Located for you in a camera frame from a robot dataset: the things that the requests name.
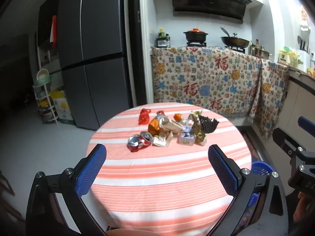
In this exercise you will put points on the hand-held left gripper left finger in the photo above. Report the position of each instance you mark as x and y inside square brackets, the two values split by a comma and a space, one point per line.
[91, 168]

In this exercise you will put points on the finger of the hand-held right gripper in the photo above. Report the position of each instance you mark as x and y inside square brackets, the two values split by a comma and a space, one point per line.
[306, 125]

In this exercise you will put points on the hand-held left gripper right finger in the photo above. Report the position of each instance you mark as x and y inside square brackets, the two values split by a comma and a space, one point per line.
[222, 167]

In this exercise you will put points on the blue plastic basket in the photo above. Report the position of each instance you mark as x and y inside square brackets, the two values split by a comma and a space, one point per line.
[262, 168]

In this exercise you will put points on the gold foil wrapper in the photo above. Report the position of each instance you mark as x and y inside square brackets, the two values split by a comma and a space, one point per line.
[198, 130]

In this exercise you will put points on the small white blue carton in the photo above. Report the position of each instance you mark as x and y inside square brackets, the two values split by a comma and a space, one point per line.
[186, 136]

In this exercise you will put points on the crushed red can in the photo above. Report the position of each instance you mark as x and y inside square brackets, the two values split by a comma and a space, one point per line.
[139, 142]

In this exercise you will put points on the silver clear wrapper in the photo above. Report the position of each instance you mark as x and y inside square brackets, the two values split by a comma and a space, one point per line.
[186, 122]

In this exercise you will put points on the cream wrapper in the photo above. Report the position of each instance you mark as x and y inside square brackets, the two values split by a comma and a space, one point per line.
[162, 139]

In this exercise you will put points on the red plastic bag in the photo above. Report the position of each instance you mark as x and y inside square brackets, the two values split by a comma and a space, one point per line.
[144, 116]

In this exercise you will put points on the orange snack bag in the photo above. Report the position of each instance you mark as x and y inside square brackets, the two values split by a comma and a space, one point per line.
[156, 125]

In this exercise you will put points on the kitchen counter cabinet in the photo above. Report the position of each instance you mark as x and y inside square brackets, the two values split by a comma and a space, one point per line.
[301, 98]

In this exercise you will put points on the small printed blanket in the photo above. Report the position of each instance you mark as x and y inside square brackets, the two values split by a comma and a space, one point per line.
[269, 95]

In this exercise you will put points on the round table with striped cloth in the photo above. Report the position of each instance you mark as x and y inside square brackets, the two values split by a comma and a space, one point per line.
[167, 177]

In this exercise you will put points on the white knife block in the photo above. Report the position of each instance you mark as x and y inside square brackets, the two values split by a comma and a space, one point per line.
[304, 56]

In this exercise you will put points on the yellow green cardboard box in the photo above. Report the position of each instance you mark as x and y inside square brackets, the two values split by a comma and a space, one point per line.
[62, 105]

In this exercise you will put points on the yellow plastic container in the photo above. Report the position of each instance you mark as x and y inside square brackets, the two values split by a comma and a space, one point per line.
[288, 56]

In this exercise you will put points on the white storage rack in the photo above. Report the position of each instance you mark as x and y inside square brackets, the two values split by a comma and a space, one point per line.
[44, 98]

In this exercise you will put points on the steel pot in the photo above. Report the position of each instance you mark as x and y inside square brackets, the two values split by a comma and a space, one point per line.
[262, 52]

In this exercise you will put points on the large printed blanket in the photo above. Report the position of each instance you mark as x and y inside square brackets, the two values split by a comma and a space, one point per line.
[196, 78]

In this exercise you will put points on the sauce bottles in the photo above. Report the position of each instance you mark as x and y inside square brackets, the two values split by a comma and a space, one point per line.
[257, 43]

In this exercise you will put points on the black wok with lid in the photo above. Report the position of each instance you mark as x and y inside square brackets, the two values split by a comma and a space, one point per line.
[235, 41]

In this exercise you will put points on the grey refrigerator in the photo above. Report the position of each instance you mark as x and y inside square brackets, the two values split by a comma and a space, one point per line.
[98, 54]

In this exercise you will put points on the black gas stove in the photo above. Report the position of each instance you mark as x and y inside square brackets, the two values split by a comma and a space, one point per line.
[196, 44]

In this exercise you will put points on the black clay pot orange lid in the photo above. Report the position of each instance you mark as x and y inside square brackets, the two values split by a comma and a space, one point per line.
[195, 35]

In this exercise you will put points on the red hanging cloth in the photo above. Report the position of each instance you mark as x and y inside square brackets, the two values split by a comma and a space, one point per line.
[54, 32]

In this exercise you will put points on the oil bottle yellow cap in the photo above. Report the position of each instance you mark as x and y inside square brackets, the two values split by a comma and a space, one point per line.
[161, 33]

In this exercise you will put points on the black range hood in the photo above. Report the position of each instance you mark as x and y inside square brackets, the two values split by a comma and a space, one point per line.
[209, 2]

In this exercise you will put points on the orange wall decoration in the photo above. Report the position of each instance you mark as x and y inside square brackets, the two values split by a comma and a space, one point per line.
[304, 17]

